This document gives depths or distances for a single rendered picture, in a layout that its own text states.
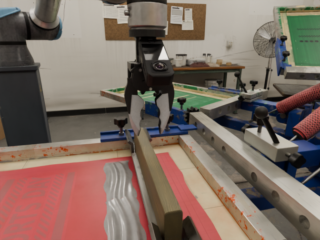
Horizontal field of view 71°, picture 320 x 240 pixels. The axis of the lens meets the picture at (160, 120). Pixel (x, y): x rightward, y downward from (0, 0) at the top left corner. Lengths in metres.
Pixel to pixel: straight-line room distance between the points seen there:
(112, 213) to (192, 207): 0.17
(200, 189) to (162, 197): 0.22
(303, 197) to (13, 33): 1.12
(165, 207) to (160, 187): 0.05
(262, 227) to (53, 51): 4.12
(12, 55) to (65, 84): 3.24
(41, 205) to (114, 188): 0.16
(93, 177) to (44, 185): 0.12
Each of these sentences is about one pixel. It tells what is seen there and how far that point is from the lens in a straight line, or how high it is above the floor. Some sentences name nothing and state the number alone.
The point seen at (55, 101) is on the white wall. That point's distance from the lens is 4.45.
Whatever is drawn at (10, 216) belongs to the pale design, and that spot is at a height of 0.96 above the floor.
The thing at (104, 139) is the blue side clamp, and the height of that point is 1.00.
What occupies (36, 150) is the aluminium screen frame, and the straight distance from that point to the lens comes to 0.79.
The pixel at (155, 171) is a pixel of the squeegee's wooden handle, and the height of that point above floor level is 1.06.
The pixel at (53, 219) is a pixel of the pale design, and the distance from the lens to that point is 0.55.
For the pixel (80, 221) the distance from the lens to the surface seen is 0.53.
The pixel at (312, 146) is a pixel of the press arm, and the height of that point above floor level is 1.04.
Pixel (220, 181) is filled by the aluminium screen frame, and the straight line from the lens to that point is 0.57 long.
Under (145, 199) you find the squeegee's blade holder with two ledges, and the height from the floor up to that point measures 1.00.
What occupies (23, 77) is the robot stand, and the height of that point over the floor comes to 1.15.
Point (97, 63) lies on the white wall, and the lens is 4.26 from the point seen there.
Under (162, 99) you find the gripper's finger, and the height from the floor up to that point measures 1.19.
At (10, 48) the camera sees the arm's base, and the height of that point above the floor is 1.27.
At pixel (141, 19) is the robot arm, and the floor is 1.34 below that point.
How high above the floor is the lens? 1.30
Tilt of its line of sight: 19 degrees down
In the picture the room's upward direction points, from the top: straight up
